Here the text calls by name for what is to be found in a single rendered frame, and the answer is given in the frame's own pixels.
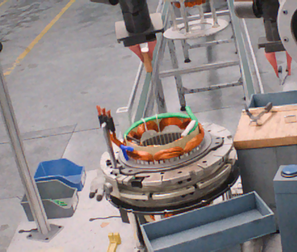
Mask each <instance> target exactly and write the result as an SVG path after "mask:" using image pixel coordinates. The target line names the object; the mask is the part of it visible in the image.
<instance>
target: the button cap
mask: <svg viewBox="0 0 297 252"><path fill-rule="evenodd" d="M282 171H283V174H285V175H295V174H297V165H295V164H294V165H287V166H286V167H284V168H283V170H282Z"/></svg>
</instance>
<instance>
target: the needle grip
mask: <svg viewBox="0 0 297 252"><path fill-rule="evenodd" d="M141 54H142V57H143V61H144V66H145V71H146V72H148V73H149V72H151V71H153V68H152V62H151V61H150V56H149V50H148V49H147V48H143V49H141Z"/></svg>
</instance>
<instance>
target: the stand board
mask: <svg viewBox="0 0 297 252"><path fill-rule="evenodd" d="M290 115H296V122H295V123H285V119H284V116H290ZM250 119H251V118H250V117H249V116H248V115H243V113H242V115H241V117H240V121H239V124H238V127H237V131H236V134H235V137H234V140H233V146H234V147H235V149H246V148H263V147H272V146H285V145H289V144H297V110H290V111H283V112H268V113H267V114H264V115H263V116H261V119H262V125H257V126H250V125H249V123H250Z"/></svg>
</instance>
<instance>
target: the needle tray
mask: <svg viewBox="0 0 297 252"><path fill-rule="evenodd" d="M141 230H142V233H143V237H144V241H145V244H146V246H147V249H148V251H149V252H241V248H240V244H241V243H244V242H248V241H250V240H253V239H256V238H260V237H262V236H266V235H268V234H272V233H274V232H276V227H275V216H274V213H273V212H272V210H270V208H269V207H268V206H267V205H266V204H265V202H264V201H262V199H261V197H259V195H258V194H257V193H256V192H251V193H249V194H245V195H242V196H239V197H236V198H232V199H229V200H226V201H222V202H219V203H215V204H213V205H209V206H206V207H202V208H200V209H196V210H193V211H187V212H184V213H181V214H178V215H175V216H172V217H168V218H165V219H162V220H156V221H153V222H149V223H146V224H143V225H141Z"/></svg>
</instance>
